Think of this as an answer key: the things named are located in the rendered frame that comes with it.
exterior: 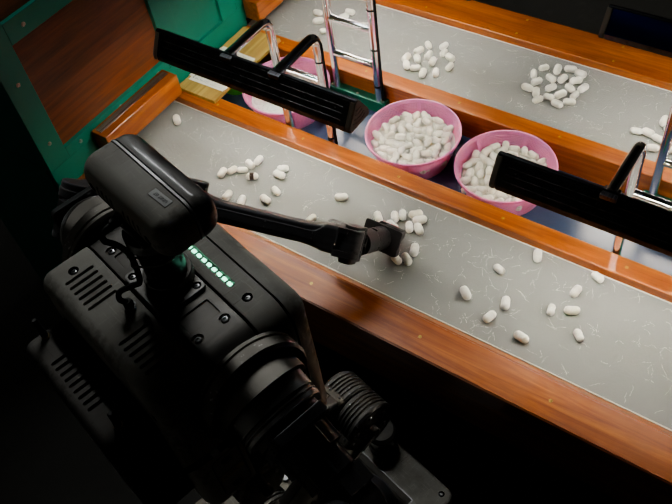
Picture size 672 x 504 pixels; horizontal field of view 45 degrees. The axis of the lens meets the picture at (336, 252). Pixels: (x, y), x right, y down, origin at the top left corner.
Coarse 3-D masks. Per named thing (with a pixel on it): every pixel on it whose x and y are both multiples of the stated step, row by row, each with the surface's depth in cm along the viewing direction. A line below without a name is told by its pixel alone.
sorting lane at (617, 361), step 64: (192, 128) 240; (256, 192) 220; (320, 192) 217; (384, 192) 215; (320, 256) 203; (384, 256) 201; (448, 256) 199; (512, 256) 196; (448, 320) 187; (512, 320) 185; (576, 320) 183; (640, 320) 181; (576, 384) 173; (640, 384) 172
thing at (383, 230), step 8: (368, 224) 196; (376, 224) 195; (384, 224) 195; (384, 232) 192; (392, 232) 193; (400, 232) 192; (384, 240) 191; (392, 240) 194; (400, 240) 193; (384, 248) 194; (392, 248) 194; (392, 256) 194
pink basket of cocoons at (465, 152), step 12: (492, 132) 220; (504, 132) 220; (516, 132) 219; (468, 144) 219; (480, 144) 221; (516, 144) 221; (528, 144) 219; (540, 144) 216; (456, 156) 216; (468, 156) 220; (540, 156) 217; (552, 156) 212; (456, 168) 214; (552, 168) 212; (468, 192) 208; (492, 204) 207; (504, 204) 204; (516, 204) 205; (528, 204) 207
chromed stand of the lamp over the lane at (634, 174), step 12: (636, 144) 163; (636, 156) 161; (624, 168) 159; (636, 168) 169; (612, 180) 158; (624, 180) 158; (636, 180) 172; (636, 192) 175; (660, 204) 173; (624, 240) 188; (612, 252) 192
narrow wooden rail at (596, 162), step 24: (288, 48) 254; (312, 48) 253; (360, 72) 243; (384, 72) 241; (384, 96) 242; (408, 96) 236; (432, 96) 232; (456, 96) 231; (480, 120) 225; (504, 120) 223; (528, 120) 222; (552, 144) 216; (576, 144) 214; (600, 144) 213; (576, 168) 217; (600, 168) 212; (648, 168) 206; (624, 192) 213
